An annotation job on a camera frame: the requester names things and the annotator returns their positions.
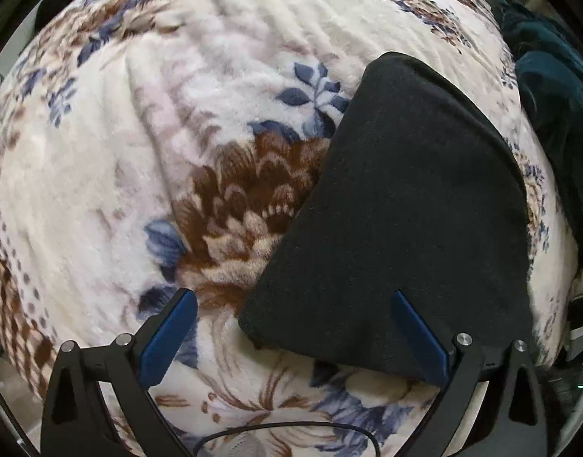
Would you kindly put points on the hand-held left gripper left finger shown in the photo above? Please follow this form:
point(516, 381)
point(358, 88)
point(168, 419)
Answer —
point(170, 333)

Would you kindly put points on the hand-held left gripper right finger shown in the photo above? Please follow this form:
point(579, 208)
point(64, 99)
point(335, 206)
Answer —
point(417, 333)

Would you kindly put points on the dark small garment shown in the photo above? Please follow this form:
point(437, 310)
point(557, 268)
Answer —
point(406, 200)

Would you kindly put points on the floral plush blanket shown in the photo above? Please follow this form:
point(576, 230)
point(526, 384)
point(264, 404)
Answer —
point(129, 152)

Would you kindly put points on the dark teal cloth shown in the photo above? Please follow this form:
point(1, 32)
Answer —
point(558, 104)

